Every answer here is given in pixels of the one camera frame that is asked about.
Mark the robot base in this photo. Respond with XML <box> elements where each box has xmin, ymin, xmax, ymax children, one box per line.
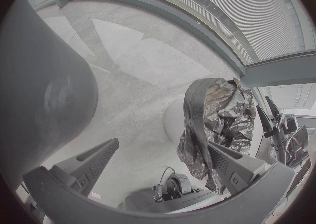
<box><xmin>121</xmin><ymin>158</ymin><xmax>313</xmax><ymax>215</ymax></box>

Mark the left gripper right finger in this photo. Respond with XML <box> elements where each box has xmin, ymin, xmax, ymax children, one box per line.
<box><xmin>208</xmin><ymin>140</ymin><xmax>270</xmax><ymax>194</ymax></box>

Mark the black plastic bag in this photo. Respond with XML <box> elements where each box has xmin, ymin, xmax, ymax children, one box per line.
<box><xmin>176</xmin><ymin>78</ymin><xmax>257</xmax><ymax>195</ymax></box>

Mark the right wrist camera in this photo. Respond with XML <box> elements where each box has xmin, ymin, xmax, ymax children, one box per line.
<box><xmin>284</xmin><ymin>114</ymin><xmax>298</xmax><ymax>134</ymax></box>

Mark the white trash bin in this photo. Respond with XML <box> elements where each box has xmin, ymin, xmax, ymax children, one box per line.
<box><xmin>164</xmin><ymin>100</ymin><xmax>265</xmax><ymax>160</ymax></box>

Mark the grey cable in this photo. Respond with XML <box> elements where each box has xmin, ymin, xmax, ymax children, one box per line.
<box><xmin>153</xmin><ymin>167</ymin><xmax>175</xmax><ymax>202</ymax></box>

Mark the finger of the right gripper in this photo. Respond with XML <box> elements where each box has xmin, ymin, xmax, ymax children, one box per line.
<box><xmin>265</xmin><ymin>96</ymin><xmax>282</xmax><ymax>120</ymax></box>
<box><xmin>256</xmin><ymin>105</ymin><xmax>275</xmax><ymax>139</ymax></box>

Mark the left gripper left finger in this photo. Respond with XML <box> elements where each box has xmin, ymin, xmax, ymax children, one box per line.
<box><xmin>51</xmin><ymin>138</ymin><xmax>119</xmax><ymax>197</ymax></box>

